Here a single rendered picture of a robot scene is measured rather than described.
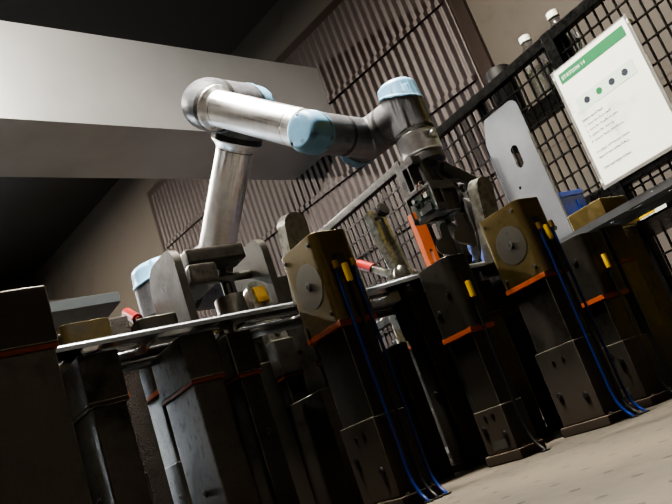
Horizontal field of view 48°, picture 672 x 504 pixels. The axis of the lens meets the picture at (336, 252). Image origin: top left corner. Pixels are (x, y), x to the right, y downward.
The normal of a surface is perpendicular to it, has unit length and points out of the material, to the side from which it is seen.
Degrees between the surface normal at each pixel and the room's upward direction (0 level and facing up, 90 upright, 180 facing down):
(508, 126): 90
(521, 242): 90
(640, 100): 90
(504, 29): 90
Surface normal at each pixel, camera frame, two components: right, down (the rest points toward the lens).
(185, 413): -0.81, 0.12
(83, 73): 0.62, -0.41
